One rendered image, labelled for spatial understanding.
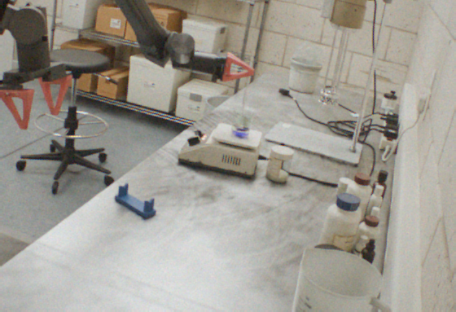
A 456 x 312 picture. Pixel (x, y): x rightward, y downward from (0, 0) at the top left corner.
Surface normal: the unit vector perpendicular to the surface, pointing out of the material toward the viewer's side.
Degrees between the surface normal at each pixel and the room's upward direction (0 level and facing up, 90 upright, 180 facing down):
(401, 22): 90
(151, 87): 90
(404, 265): 0
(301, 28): 90
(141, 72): 92
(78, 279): 0
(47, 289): 0
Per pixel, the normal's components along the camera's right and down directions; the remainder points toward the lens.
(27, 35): 0.28, 0.29
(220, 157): -0.16, 0.33
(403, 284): 0.17, -0.92
